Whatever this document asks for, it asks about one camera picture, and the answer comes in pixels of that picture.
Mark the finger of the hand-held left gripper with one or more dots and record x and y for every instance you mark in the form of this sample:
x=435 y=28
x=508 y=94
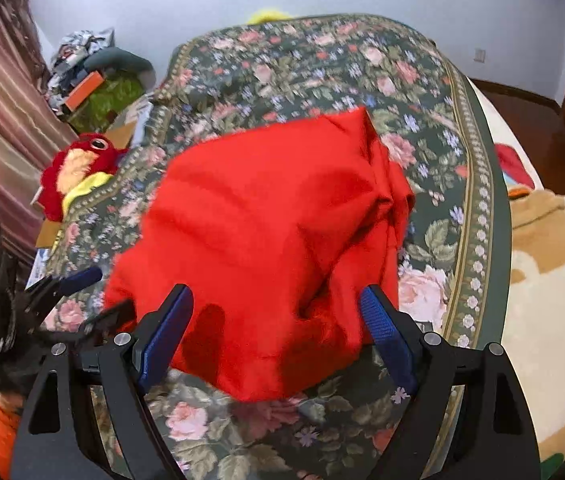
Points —
x=107 y=317
x=82 y=278

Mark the grey pillow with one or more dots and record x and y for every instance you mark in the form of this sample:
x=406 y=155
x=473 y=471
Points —
x=122 y=60

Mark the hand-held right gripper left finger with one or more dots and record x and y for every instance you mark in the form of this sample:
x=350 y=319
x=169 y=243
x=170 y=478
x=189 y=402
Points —
x=167 y=335

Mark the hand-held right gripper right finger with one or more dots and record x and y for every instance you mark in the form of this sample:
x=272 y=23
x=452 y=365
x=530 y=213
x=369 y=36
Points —
x=387 y=330

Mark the red garment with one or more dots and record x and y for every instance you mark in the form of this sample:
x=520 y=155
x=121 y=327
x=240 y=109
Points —
x=262 y=235

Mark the pile of clutter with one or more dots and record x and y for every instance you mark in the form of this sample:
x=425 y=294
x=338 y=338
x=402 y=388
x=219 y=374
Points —
x=75 y=52

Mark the red plush toy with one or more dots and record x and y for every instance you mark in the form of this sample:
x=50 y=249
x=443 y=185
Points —
x=82 y=165

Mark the floral blanket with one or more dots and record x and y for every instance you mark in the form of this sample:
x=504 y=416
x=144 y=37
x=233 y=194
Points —
x=312 y=85

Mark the yellow curved cushion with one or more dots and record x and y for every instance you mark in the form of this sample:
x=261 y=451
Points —
x=268 y=14

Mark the person's left forearm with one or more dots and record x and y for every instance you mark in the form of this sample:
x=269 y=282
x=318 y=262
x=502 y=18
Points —
x=2 y=430

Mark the orange box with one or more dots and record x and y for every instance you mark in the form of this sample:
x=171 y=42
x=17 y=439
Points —
x=85 y=90

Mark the cardboard box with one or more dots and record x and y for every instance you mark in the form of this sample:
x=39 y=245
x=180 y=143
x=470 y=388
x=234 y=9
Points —
x=130 y=127

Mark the beige cartoon blanket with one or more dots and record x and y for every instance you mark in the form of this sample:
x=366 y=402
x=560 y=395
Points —
x=547 y=310

